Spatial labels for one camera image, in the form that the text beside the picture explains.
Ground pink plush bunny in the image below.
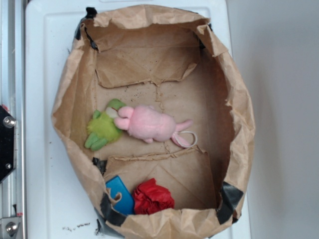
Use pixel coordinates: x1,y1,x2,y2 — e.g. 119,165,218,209
114,105,198,148

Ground green plush frog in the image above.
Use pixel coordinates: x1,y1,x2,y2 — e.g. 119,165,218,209
84,99,126,151

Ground brown paper bag bin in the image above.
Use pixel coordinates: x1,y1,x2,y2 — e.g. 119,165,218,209
52,5,256,239

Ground red crumpled fabric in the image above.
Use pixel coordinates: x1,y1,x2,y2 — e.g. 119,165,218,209
132,178,175,215

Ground blue plastic block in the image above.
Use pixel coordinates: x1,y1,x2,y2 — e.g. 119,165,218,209
106,175,135,216

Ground white plastic tray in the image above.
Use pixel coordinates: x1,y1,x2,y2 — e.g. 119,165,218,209
24,0,232,239

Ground black mounting bracket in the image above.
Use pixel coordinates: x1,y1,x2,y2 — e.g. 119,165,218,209
0,105,16,183

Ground aluminium frame rail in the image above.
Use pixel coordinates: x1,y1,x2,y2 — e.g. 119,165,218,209
0,0,28,239

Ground silver corner bracket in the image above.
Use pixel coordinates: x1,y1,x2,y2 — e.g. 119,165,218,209
0,217,23,239

